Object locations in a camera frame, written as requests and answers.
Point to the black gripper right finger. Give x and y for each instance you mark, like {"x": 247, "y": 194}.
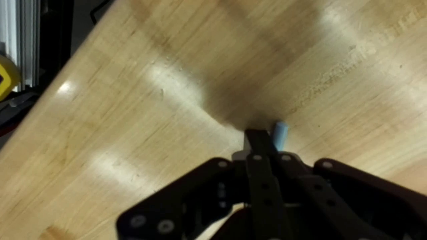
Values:
{"x": 347, "y": 204}

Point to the aluminium frame post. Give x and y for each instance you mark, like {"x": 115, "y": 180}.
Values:
{"x": 21, "y": 35}

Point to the green capped white marker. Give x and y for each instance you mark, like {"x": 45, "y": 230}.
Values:
{"x": 280, "y": 135}

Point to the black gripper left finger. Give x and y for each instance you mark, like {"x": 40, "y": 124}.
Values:
{"x": 187, "y": 200}

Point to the yellow black object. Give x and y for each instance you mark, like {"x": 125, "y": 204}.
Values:
{"x": 7, "y": 78}

